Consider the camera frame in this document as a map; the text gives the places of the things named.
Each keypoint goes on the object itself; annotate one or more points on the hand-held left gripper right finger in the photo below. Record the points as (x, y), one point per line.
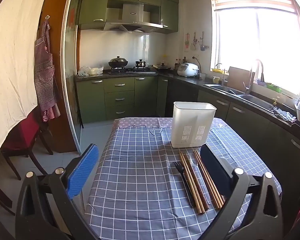
(215, 170)

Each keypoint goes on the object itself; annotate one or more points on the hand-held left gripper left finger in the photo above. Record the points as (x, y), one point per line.
(83, 170)

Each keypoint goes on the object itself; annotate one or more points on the clear plastic utensil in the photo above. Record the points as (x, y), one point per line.
(193, 163)

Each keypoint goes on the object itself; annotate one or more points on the black plastic fork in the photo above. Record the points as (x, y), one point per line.
(177, 167)

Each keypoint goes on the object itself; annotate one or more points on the white slotted utensil holder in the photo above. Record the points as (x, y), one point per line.
(190, 115)

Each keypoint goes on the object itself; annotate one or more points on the dark crumpled rag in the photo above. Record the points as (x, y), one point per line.
(282, 113)

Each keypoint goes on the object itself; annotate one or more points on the green plastic container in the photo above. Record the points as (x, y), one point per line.
(273, 87)

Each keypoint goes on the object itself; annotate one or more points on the steel double sink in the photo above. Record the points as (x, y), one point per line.
(255, 100)

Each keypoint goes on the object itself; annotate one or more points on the grey checked tablecloth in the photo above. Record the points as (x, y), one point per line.
(140, 180)

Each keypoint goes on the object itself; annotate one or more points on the red cushioned wooden chair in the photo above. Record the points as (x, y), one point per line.
(25, 130)

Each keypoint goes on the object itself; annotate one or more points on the tall steel faucet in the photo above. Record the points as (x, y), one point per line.
(251, 80)

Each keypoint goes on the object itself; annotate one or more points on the green base cabinets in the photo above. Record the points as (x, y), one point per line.
(120, 97)

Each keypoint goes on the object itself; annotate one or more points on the wooden cutting board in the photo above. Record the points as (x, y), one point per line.
(237, 78)

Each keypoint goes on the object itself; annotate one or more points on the kitchen window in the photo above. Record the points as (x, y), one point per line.
(260, 50)

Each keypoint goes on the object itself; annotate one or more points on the dark kitchen countertop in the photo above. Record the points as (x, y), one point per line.
(187, 80)

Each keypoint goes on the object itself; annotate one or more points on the white mug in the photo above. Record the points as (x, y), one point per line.
(202, 76)

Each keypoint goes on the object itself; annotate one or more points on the checked apron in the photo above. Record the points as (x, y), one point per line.
(43, 80)

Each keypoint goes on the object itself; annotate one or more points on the white plastic bag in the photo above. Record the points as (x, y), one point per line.
(90, 71)

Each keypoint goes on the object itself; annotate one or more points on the white rice cooker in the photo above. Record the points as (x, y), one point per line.
(187, 70)

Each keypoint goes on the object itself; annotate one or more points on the gas stove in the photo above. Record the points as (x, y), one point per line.
(132, 70)

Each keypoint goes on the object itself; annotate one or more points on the black wok with lid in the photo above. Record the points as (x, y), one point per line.
(118, 62)

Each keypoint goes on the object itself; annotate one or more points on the black frying pan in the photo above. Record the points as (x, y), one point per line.
(163, 67)

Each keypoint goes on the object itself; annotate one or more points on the sliding glass door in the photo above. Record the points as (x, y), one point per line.
(72, 55)

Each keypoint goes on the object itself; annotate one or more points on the small black pot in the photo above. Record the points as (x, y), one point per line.
(140, 63)

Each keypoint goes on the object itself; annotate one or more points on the white sheet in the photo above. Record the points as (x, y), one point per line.
(10, 67)

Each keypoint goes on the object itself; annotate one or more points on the hanging kitchen tools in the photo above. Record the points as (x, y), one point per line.
(198, 42)

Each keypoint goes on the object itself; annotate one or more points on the window blind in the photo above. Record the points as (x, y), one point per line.
(252, 1)

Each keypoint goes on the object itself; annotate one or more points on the steel range hood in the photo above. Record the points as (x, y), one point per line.
(132, 12)

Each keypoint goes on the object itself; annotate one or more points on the wall poster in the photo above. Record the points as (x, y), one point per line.
(187, 42)

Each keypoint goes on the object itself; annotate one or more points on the green wall cabinets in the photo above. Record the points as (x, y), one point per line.
(93, 7)

